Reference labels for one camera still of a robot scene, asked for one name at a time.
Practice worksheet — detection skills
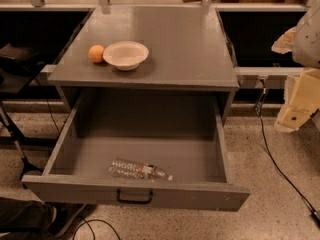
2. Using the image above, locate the black tripod stand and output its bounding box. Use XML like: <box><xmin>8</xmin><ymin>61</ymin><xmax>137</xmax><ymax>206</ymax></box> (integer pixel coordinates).
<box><xmin>0</xmin><ymin>102</ymin><xmax>43</xmax><ymax>180</ymax></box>

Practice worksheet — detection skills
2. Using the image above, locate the black floor cable left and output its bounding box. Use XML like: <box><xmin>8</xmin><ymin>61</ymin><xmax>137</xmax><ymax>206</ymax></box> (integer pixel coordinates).
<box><xmin>71</xmin><ymin>217</ymin><xmax>122</xmax><ymax>240</ymax></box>

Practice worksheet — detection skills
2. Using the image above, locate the black drawer handle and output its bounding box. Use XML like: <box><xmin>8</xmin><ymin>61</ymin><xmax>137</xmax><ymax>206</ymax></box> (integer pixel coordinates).
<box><xmin>116</xmin><ymin>189</ymin><xmax>153</xmax><ymax>205</ymax></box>

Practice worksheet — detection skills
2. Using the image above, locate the black floor cable right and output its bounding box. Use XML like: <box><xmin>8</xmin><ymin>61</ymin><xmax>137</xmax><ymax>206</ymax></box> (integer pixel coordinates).
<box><xmin>258</xmin><ymin>80</ymin><xmax>320</xmax><ymax>218</ymax></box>

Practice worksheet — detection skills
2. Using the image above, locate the dark shoe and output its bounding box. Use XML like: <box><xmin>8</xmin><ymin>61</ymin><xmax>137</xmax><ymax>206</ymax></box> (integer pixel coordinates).
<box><xmin>48</xmin><ymin>203</ymin><xmax>86</xmax><ymax>238</ymax></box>

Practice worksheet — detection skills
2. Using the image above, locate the clear plastic water bottle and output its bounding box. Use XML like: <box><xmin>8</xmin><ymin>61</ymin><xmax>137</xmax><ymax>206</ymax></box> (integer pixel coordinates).
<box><xmin>109</xmin><ymin>158</ymin><xmax>173</xmax><ymax>181</ymax></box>

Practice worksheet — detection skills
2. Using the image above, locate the orange fruit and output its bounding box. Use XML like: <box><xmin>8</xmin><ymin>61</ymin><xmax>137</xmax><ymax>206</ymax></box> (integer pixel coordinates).
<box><xmin>88</xmin><ymin>45</ymin><xmax>105</xmax><ymax>63</ymax></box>

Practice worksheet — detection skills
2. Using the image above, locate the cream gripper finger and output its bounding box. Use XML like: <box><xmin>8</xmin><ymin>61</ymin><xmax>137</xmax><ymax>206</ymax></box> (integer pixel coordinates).
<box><xmin>274</xmin><ymin>68</ymin><xmax>320</xmax><ymax>133</ymax></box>

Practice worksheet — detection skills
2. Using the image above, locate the black floor cable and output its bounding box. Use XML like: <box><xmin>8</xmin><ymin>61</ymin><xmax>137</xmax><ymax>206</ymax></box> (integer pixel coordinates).
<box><xmin>71</xmin><ymin>217</ymin><xmax>122</xmax><ymax>240</ymax></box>
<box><xmin>258</xmin><ymin>80</ymin><xmax>320</xmax><ymax>218</ymax></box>

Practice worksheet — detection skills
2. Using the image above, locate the white bowl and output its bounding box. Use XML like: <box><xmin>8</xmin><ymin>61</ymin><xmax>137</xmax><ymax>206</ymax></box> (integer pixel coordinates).
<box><xmin>103</xmin><ymin>41</ymin><xmax>149</xmax><ymax>71</ymax></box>

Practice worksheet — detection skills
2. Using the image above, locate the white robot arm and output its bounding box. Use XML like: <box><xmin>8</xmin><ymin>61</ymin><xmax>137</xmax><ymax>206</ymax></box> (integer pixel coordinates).
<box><xmin>271</xmin><ymin>0</ymin><xmax>320</xmax><ymax>133</ymax></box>

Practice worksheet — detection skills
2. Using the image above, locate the grey open drawer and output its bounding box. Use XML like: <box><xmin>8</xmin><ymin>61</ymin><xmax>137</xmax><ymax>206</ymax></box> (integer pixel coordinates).
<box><xmin>22</xmin><ymin>89</ymin><xmax>249</xmax><ymax>211</ymax></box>

